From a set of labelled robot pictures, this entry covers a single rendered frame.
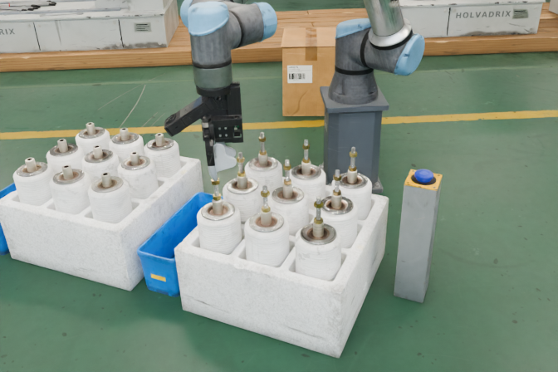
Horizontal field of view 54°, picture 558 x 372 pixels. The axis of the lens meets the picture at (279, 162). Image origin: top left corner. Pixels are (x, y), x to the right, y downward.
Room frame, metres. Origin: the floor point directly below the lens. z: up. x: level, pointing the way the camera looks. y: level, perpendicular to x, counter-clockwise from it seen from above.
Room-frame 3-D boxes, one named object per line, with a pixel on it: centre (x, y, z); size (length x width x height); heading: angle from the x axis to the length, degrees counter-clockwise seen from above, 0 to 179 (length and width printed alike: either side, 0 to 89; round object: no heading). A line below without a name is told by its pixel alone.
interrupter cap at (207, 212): (1.02, 0.14, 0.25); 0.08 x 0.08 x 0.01
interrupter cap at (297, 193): (1.08, -0.02, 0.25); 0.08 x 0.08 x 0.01
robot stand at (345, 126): (1.58, -0.23, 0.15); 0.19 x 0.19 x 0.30; 2
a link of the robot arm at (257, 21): (1.11, 0.07, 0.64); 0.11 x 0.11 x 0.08; 46
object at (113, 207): (1.15, 0.42, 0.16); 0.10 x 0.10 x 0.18
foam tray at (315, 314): (1.08, -0.02, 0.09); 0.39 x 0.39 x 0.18; 66
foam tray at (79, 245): (1.31, 0.48, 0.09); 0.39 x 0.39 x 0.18; 67
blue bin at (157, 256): (1.18, 0.24, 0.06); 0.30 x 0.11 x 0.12; 156
